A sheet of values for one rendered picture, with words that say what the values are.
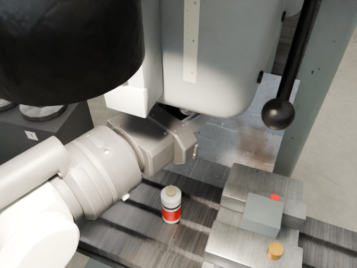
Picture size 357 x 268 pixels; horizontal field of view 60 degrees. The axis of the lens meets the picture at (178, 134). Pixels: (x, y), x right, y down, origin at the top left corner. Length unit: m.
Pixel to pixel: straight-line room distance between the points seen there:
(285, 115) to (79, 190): 0.21
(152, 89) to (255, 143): 0.58
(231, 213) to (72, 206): 0.35
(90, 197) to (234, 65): 0.19
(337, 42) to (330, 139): 1.62
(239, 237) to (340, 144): 1.84
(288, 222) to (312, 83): 0.35
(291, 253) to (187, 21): 0.42
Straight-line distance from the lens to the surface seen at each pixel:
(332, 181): 2.09
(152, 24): 0.24
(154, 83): 0.27
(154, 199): 0.71
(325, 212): 1.94
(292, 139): 0.92
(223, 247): 0.54
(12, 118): 0.68
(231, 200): 0.59
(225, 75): 0.26
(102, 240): 0.68
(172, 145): 0.38
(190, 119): 0.40
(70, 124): 0.65
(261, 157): 0.83
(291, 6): 0.43
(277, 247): 0.53
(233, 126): 0.83
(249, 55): 0.26
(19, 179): 0.31
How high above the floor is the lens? 1.52
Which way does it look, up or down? 46 degrees down
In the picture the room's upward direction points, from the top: straight up
